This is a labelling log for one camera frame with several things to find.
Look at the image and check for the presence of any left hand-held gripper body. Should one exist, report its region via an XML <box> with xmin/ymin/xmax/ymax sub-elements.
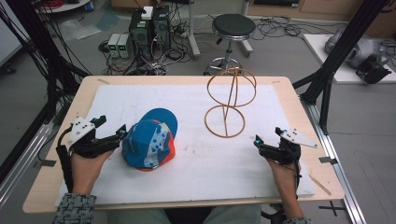
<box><xmin>67</xmin><ymin>116</ymin><xmax>121</xmax><ymax>159</ymax></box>

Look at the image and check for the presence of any aluminium rail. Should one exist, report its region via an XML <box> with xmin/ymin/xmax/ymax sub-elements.
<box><xmin>301</xmin><ymin>99</ymin><xmax>368</xmax><ymax>224</ymax></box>
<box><xmin>0</xmin><ymin>120</ymin><xmax>55</xmax><ymax>208</ymax></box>

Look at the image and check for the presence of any thin wooden stick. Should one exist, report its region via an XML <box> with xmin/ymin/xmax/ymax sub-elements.
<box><xmin>307</xmin><ymin>174</ymin><xmax>332</xmax><ymax>197</ymax></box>

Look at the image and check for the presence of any wooden wire hat stand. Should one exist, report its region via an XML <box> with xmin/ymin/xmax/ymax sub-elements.
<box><xmin>204</xmin><ymin>67</ymin><xmax>258</xmax><ymax>139</ymax></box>

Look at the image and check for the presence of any person's left hand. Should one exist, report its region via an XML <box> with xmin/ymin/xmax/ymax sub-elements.
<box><xmin>70</xmin><ymin>149</ymin><xmax>115</xmax><ymax>188</ymax></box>

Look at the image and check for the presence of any grey robot head device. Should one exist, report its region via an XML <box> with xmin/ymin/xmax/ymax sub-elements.
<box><xmin>324</xmin><ymin>28</ymin><xmax>392</xmax><ymax>85</ymax></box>

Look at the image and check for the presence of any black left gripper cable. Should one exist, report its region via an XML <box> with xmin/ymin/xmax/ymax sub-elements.
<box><xmin>55</xmin><ymin>126</ymin><xmax>75</xmax><ymax>194</ymax></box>

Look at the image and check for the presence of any bundle of black cables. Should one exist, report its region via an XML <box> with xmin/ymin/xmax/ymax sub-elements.
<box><xmin>98</xmin><ymin>40</ymin><xmax>192</xmax><ymax>77</ymax></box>

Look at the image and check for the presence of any grey desk leg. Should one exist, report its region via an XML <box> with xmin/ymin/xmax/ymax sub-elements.
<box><xmin>186</xmin><ymin>0</ymin><xmax>202</xmax><ymax>61</ymax></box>

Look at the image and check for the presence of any white platform board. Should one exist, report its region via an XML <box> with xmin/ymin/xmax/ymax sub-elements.
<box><xmin>303</xmin><ymin>33</ymin><xmax>396</xmax><ymax>85</ymax></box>

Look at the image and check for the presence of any black computer tower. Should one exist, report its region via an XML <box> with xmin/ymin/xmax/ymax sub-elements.
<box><xmin>128</xmin><ymin>8</ymin><xmax>154</xmax><ymax>61</ymax></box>
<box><xmin>151</xmin><ymin>6</ymin><xmax>173</xmax><ymax>54</ymax></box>

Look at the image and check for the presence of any black round stool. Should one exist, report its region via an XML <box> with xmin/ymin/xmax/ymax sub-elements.
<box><xmin>205</xmin><ymin>13</ymin><xmax>257</xmax><ymax>76</ymax></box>

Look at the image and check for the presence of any white foam mat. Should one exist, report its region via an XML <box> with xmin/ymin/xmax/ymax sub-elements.
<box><xmin>54</xmin><ymin>83</ymin><xmax>317</xmax><ymax>208</ymax></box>

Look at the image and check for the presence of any wooden table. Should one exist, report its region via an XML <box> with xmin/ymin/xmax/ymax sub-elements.
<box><xmin>21</xmin><ymin>75</ymin><xmax>347</xmax><ymax>215</ymax></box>

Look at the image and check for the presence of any blue and orange cap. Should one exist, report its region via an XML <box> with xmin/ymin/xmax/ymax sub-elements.
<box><xmin>120</xmin><ymin>107</ymin><xmax>178</xmax><ymax>173</ymax></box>

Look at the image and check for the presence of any black frame post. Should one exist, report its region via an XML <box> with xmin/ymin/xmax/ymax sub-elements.
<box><xmin>6</xmin><ymin>0</ymin><xmax>92</xmax><ymax>125</ymax></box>
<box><xmin>292</xmin><ymin>0</ymin><xmax>390</xmax><ymax>135</ymax></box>

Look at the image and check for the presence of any person's right hand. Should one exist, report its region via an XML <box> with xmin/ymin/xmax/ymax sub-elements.
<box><xmin>266</xmin><ymin>158</ymin><xmax>302</xmax><ymax>191</ymax></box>

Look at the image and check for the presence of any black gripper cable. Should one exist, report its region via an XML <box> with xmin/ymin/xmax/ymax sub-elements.
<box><xmin>261</xmin><ymin>148</ymin><xmax>304</xmax><ymax>224</ymax></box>
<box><xmin>55</xmin><ymin>126</ymin><xmax>75</xmax><ymax>194</ymax></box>

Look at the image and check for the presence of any tangle of floor cables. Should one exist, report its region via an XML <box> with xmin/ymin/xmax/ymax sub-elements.
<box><xmin>251</xmin><ymin>15</ymin><xmax>340</xmax><ymax>42</ymax></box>

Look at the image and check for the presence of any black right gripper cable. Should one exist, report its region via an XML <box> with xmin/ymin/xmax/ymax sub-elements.
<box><xmin>261</xmin><ymin>148</ymin><xmax>304</xmax><ymax>224</ymax></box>

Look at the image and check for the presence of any grey power supply unit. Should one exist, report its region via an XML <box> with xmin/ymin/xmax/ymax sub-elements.
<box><xmin>106</xmin><ymin>33</ymin><xmax>121</xmax><ymax>59</ymax></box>
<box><xmin>117</xmin><ymin>33</ymin><xmax>134</xmax><ymax>59</ymax></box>

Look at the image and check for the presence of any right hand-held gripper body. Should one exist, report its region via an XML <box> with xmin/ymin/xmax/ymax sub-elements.
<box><xmin>258</xmin><ymin>128</ymin><xmax>318</xmax><ymax>166</ymax></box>

